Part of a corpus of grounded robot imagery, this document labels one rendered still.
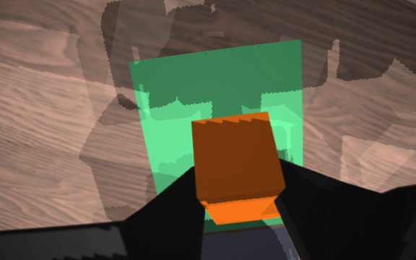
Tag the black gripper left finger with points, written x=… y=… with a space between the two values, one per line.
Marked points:
x=170 y=227

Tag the orange l-shaped part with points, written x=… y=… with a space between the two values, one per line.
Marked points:
x=237 y=169

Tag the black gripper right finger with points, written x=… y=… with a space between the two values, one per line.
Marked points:
x=328 y=219

